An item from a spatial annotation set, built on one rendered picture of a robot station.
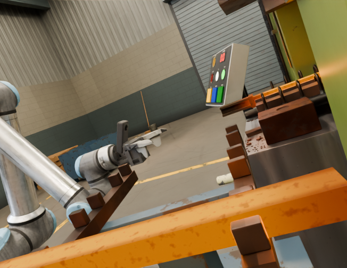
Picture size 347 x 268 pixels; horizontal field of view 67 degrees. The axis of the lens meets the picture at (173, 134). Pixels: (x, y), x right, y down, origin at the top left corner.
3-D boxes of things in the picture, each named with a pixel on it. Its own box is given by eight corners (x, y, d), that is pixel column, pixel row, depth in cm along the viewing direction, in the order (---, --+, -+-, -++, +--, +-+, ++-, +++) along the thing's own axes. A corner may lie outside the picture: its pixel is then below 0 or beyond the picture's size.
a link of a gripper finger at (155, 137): (169, 140, 101) (147, 151, 99) (163, 126, 100) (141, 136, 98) (171, 141, 98) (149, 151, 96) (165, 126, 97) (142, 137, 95)
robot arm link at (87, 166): (93, 174, 109) (82, 152, 108) (117, 166, 105) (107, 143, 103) (80, 184, 101) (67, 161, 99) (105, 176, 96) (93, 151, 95)
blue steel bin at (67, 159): (71, 184, 604) (57, 156, 592) (97, 168, 668) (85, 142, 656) (105, 177, 533) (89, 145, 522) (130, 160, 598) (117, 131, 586)
